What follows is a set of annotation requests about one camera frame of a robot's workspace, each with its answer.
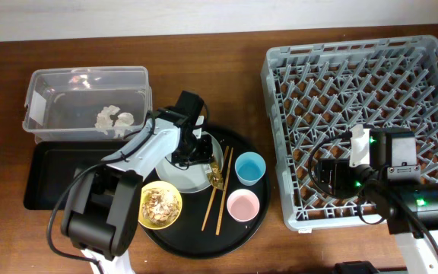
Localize pink plastic cup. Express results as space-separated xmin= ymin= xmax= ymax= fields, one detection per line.
xmin=227 ymin=189 xmax=260 ymax=222

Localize blue plastic cup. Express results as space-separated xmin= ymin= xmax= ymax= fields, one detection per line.
xmin=235 ymin=151 xmax=266 ymax=186

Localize black rectangular tray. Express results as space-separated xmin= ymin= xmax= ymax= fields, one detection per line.
xmin=23 ymin=141 xmax=126 ymax=210

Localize grey round plate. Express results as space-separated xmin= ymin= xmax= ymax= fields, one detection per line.
xmin=155 ymin=154 xmax=211 ymax=193

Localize round black tray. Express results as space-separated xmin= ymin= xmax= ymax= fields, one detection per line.
xmin=143 ymin=126 xmax=271 ymax=259

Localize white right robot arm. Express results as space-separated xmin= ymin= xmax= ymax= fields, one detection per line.
xmin=307 ymin=124 xmax=438 ymax=273

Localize gold foil snack wrapper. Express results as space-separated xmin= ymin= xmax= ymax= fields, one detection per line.
xmin=205 ymin=162 xmax=224 ymax=190

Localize left wooden chopstick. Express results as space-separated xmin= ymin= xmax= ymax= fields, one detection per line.
xmin=201 ymin=145 xmax=230 ymax=231

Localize white paper napkin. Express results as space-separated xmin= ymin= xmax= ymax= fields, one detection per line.
xmin=94 ymin=105 xmax=135 ymax=138

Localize peanut shells and rice scraps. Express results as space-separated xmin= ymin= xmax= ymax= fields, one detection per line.
xmin=141 ymin=188 xmax=180 ymax=227

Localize wooden chopstick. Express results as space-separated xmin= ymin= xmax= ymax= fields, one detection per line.
xmin=201 ymin=145 xmax=230 ymax=231
xmin=215 ymin=148 xmax=234 ymax=236

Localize right wooden chopstick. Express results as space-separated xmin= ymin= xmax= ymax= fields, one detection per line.
xmin=215 ymin=148 xmax=234 ymax=236

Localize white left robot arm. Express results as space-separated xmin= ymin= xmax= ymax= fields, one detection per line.
xmin=56 ymin=91 xmax=213 ymax=273

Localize grey dishwasher rack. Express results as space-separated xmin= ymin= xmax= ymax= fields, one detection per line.
xmin=261 ymin=35 xmax=438 ymax=232

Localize yellow bowl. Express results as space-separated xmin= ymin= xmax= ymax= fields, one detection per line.
xmin=138 ymin=181 xmax=183 ymax=230

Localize clear plastic waste bin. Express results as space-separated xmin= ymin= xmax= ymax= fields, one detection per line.
xmin=22 ymin=66 xmax=152 ymax=142

